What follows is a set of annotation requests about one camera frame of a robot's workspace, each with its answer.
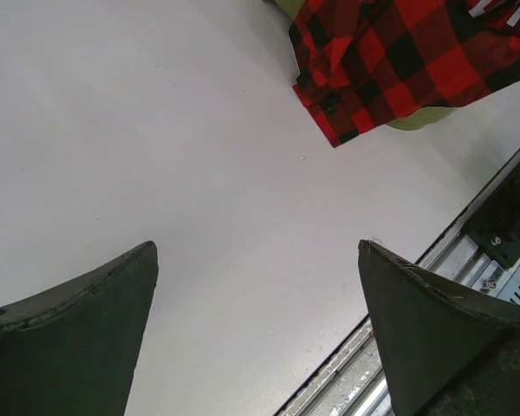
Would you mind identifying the red plaid shirt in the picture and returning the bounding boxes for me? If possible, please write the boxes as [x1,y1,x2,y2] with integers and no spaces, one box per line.
[289,0,520,146]

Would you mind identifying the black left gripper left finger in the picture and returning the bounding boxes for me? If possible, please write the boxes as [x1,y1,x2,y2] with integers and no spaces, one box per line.
[0,241,158,415]

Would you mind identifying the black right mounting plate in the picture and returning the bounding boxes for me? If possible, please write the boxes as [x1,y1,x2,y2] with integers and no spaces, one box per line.
[463,162,520,269]

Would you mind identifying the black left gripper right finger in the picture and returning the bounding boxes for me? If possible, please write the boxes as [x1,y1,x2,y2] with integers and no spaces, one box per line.
[358,240,520,415]

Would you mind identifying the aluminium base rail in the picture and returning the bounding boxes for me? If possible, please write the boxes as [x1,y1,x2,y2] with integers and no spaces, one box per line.
[280,149,520,415]

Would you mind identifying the green plastic basket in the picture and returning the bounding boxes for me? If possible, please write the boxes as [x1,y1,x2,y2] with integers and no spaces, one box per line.
[273,0,455,131]

